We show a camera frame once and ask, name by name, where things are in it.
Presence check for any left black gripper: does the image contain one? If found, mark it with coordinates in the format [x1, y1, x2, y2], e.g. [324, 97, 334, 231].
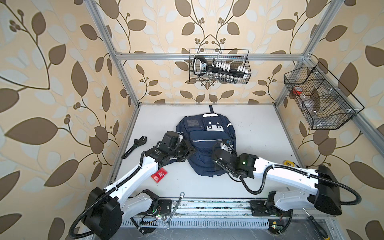
[167, 138, 198, 161]

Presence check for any navy blue student backpack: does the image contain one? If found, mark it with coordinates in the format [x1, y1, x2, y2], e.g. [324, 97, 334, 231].
[176, 105, 237, 177]

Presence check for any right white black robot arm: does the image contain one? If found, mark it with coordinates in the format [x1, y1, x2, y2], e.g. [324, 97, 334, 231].
[212, 141, 362, 216]

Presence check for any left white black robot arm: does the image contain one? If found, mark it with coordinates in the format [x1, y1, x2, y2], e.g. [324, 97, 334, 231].
[69, 131, 196, 240]

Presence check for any red booklet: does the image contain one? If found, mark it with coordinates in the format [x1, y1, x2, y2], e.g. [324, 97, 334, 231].
[151, 168, 168, 184]

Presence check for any black adjustable wrench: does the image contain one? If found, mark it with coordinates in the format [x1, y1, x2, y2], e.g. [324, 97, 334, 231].
[121, 136, 147, 159]

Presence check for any silver combination wrench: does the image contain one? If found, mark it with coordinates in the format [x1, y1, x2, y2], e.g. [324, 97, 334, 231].
[164, 192, 185, 230]

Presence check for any yellow tape measure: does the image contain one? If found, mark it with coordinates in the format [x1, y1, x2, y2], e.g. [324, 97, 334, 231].
[283, 160, 297, 167]

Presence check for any red capped clear bottle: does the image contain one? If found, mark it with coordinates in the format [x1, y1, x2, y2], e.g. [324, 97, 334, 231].
[292, 86, 311, 101]

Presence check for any black yellow screwdriver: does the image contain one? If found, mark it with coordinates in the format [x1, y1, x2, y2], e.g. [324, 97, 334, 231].
[303, 208, 330, 240]

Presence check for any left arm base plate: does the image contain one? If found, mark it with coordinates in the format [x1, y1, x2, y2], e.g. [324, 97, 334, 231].
[148, 199, 172, 216]

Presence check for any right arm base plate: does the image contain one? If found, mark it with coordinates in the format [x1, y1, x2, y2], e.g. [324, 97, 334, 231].
[249, 200, 292, 218]

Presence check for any black socket set rail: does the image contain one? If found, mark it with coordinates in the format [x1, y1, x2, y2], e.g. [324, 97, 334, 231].
[189, 55, 252, 80]

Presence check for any back wall wire basket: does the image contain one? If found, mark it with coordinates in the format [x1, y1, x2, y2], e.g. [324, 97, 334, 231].
[189, 48, 252, 85]

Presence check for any wall wire basket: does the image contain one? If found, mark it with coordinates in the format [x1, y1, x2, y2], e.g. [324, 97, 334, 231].
[189, 48, 252, 85]
[284, 62, 365, 130]

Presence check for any right wall wire basket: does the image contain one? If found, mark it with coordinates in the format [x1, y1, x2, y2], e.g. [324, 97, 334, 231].
[284, 62, 365, 130]

